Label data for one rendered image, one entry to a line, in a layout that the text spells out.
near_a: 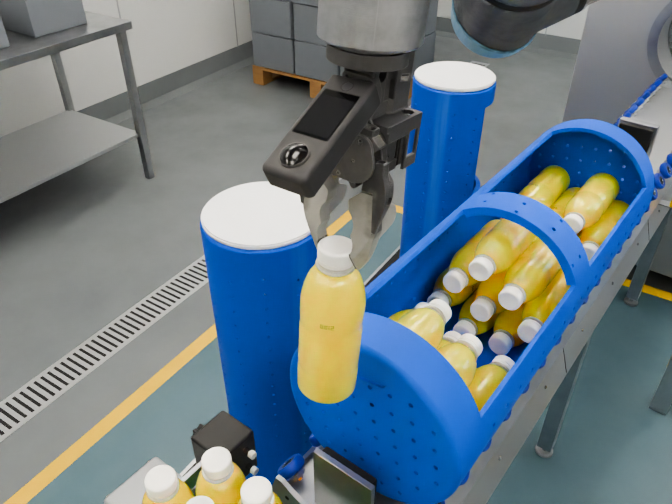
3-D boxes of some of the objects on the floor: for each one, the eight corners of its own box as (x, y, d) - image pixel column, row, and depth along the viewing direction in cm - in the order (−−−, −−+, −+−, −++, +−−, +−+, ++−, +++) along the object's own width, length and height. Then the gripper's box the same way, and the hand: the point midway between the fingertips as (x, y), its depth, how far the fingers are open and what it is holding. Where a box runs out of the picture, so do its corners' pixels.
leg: (555, 449, 209) (602, 311, 172) (548, 461, 205) (595, 322, 168) (539, 441, 212) (581, 303, 175) (532, 452, 208) (574, 314, 171)
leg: (639, 301, 272) (686, 177, 235) (635, 308, 268) (682, 183, 232) (625, 296, 275) (670, 173, 238) (621, 303, 271) (666, 178, 234)
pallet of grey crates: (432, 81, 492) (448, -86, 422) (384, 115, 437) (393, -70, 368) (310, 55, 544) (306, -97, 475) (253, 83, 490) (239, -85, 420)
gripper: (456, 49, 53) (419, 256, 64) (348, 22, 58) (331, 217, 69) (405, 68, 47) (374, 292, 58) (289, 36, 52) (282, 247, 63)
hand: (335, 252), depth 61 cm, fingers closed on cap, 4 cm apart
